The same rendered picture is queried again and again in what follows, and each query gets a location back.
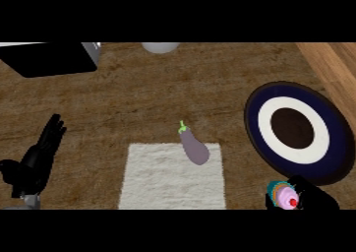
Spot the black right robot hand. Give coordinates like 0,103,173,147
265,174,341,211

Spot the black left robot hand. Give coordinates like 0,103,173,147
0,113,68,199

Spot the dark blue and white plate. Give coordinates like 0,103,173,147
243,81,356,187

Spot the white placemat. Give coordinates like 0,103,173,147
119,142,228,211

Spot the purple eggplant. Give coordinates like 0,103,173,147
178,120,213,166

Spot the wooden cabinet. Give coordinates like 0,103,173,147
296,41,356,147

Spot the white round container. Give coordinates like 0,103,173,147
139,41,182,55

